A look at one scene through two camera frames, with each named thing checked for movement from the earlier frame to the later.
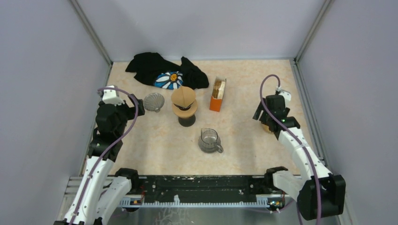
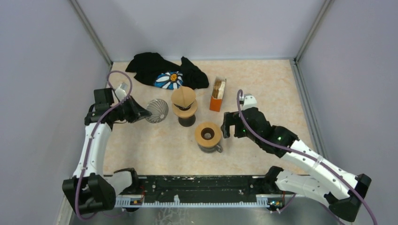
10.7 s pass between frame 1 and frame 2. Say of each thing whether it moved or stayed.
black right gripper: moved
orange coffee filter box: stayed
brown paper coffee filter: stayed
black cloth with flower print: stayed
